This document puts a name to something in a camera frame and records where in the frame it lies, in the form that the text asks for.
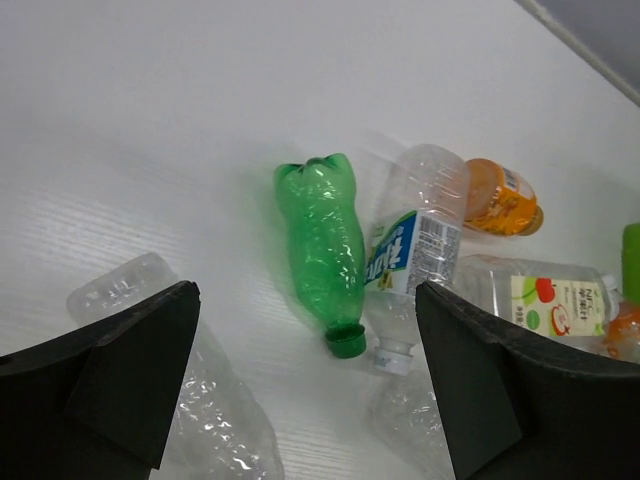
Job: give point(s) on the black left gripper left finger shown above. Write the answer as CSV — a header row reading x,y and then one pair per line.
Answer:
x,y
98,402

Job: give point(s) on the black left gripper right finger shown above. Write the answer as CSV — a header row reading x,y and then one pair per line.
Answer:
x,y
516,405

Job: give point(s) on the clear plastic bottle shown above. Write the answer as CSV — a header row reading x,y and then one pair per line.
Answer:
x,y
219,430

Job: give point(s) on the green plastic bottle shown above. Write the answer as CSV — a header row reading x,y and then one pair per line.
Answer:
x,y
325,246

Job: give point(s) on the green plastic bin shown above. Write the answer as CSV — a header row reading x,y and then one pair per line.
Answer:
x,y
630,262

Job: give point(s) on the clear bottle apple label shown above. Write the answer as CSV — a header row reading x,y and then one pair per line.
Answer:
x,y
567,303

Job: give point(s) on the long orange drink bottle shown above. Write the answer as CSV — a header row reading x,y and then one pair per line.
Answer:
x,y
622,336

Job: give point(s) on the clear bottle blue white label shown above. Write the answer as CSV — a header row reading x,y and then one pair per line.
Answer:
x,y
415,236

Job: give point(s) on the short orange juice bottle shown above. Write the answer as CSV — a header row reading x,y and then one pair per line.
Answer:
x,y
500,202

